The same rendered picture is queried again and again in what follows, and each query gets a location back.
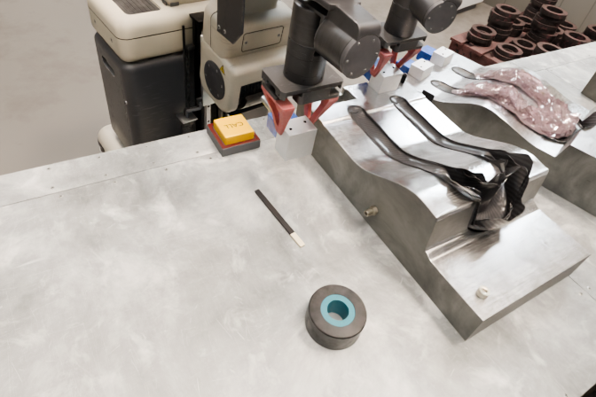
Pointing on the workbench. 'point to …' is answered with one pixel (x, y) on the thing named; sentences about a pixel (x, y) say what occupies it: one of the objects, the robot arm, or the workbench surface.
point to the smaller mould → (591, 89)
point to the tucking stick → (279, 218)
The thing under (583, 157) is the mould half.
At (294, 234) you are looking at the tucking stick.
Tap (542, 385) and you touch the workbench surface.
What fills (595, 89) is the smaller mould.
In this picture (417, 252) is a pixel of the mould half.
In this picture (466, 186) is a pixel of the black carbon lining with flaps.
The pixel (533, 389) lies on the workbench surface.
